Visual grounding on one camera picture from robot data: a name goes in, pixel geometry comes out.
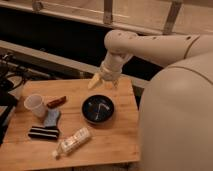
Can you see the small brown bar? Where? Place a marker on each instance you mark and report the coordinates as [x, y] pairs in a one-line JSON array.
[[56, 103]]

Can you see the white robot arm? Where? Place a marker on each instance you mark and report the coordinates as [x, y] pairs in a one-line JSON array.
[[176, 107]]

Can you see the wooden board table top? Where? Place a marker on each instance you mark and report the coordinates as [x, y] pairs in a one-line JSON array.
[[115, 141]]

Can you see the blue cloth sponge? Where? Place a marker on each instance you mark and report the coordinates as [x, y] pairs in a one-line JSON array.
[[52, 118]]

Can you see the metal railing frame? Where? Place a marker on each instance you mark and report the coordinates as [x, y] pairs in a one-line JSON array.
[[142, 16]]

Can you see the dark round bowl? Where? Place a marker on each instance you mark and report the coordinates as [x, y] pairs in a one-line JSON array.
[[97, 109]]

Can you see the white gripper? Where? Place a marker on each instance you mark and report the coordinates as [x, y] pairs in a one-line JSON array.
[[110, 70]]

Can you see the black equipment at left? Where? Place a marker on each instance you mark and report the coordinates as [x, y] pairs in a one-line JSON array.
[[8, 82]]

